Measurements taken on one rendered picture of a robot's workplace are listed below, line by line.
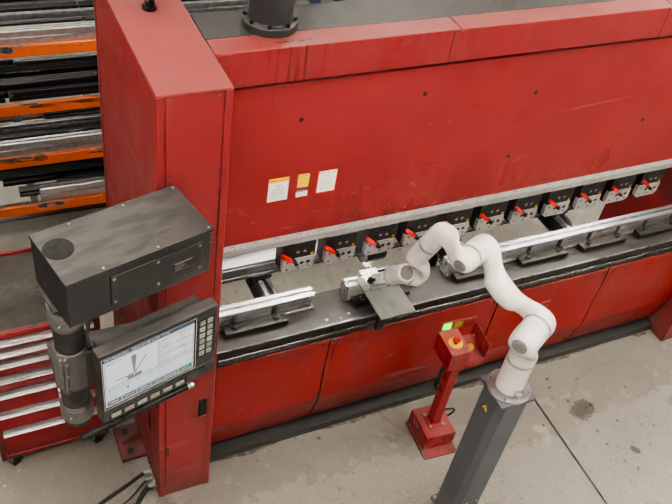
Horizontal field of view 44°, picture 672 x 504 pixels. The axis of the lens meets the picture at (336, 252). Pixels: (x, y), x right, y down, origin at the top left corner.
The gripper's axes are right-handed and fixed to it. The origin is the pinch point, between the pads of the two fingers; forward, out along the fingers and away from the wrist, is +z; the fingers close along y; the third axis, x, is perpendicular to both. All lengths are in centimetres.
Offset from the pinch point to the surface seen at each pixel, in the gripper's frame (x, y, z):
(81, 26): -160, 95, 78
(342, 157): -50, 28, -55
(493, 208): -20, -58, -20
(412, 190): -34, -9, -36
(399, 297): 10.6, -6.7, -5.9
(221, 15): -102, 73, -81
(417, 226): -19.2, -17.1, -19.1
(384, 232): -19.6, 0.1, -19.5
